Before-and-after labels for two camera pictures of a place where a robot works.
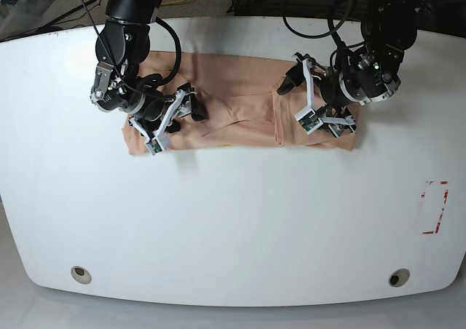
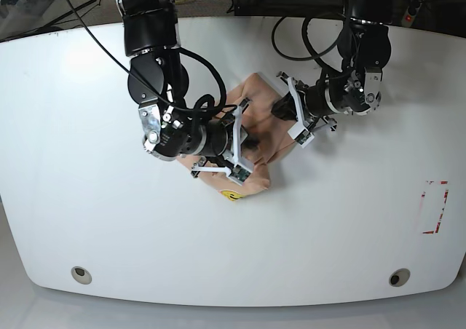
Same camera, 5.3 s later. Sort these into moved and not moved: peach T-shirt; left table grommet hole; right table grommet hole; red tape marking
Moved: peach T-shirt
Not moved: left table grommet hole; right table grommet hole; red tape marking
